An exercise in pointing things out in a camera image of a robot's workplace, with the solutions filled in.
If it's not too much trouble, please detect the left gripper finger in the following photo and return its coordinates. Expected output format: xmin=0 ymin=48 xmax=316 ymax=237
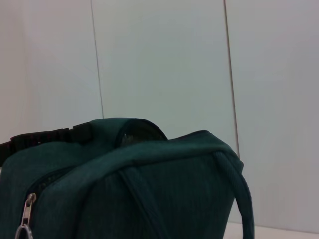
xmin=0 ymin=122 xmax=94 ymax=157

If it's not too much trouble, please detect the dark teal fabric lunch bag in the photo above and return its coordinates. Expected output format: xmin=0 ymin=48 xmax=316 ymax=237
xmin=0 ymin=117 xmax=255 ymax=239

